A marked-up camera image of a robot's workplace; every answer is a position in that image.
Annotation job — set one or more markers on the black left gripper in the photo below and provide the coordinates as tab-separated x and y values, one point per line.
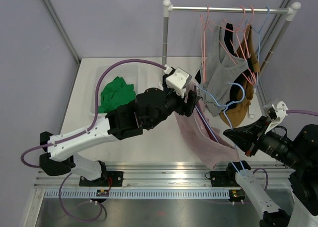
185	108

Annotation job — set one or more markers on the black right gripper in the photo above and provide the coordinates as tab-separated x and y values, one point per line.
246	136

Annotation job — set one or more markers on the pink tank top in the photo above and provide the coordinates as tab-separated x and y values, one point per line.
205	141

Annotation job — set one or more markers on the black tank top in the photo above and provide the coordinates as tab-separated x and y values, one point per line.
232	55

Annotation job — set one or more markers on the grey tank top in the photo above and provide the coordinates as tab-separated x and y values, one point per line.
223	75

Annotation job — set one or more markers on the green tank top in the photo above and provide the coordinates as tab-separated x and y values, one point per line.
115	94

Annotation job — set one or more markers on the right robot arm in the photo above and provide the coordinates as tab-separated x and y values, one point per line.
299	157

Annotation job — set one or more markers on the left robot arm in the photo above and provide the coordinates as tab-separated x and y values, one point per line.
144	113

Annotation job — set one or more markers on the brown tank top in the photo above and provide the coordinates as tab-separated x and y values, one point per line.
237	112

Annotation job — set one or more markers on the white plastic basket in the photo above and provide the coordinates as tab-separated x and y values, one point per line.
131	73

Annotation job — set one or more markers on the white metal clothes rack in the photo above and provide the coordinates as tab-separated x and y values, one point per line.
289	12

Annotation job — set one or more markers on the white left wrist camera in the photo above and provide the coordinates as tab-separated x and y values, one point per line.
177	79

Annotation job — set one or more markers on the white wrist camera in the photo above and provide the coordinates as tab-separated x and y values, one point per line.
276	112
177	79

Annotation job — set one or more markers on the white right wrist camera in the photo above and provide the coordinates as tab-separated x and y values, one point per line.
276	112

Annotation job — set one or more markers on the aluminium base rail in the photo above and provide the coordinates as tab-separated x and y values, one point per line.
186	175

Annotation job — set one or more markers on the white slotted cable duct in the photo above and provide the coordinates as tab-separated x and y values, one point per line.
139	193

